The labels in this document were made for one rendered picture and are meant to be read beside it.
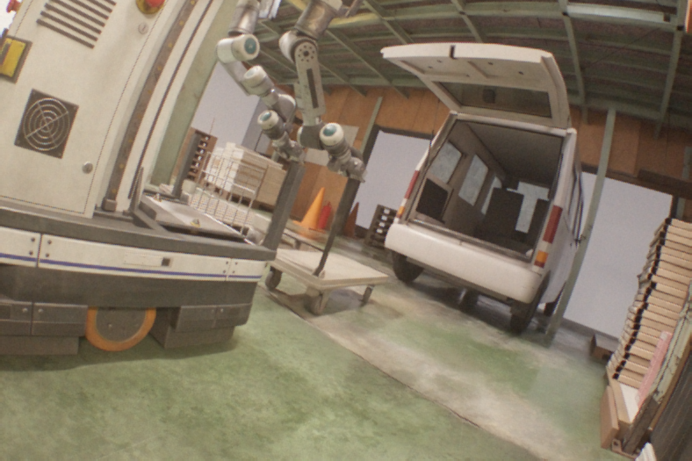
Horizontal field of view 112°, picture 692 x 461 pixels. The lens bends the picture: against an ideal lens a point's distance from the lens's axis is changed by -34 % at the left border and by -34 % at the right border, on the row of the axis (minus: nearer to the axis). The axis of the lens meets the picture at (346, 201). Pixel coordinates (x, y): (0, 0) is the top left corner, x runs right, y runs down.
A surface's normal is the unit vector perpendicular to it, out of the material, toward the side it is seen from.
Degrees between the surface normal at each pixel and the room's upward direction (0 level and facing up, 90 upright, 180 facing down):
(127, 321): 90
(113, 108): 90
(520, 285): 91
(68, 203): 90
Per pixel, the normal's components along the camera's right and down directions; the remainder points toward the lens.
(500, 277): -0.57, -0.24
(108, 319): 0.81, 0.29
